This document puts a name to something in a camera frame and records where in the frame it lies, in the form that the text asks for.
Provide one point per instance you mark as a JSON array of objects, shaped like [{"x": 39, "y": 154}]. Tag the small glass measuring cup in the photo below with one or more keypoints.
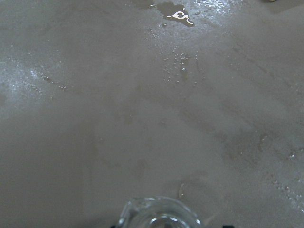
[{"x": 157, "y": 212}]

